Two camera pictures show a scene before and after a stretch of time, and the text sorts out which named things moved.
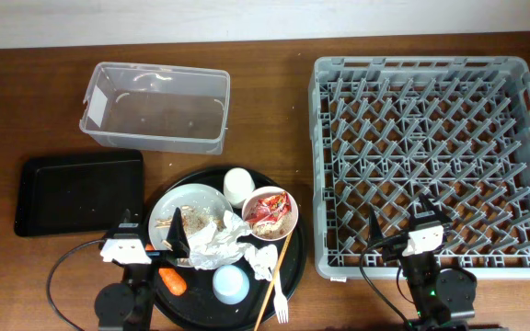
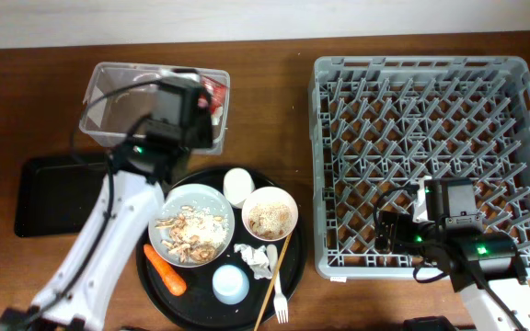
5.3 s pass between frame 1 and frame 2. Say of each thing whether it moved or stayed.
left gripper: moved
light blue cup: stayed
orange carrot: stayed
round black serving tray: stayed
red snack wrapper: moved
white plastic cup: stayed
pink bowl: stayed
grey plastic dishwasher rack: stayed
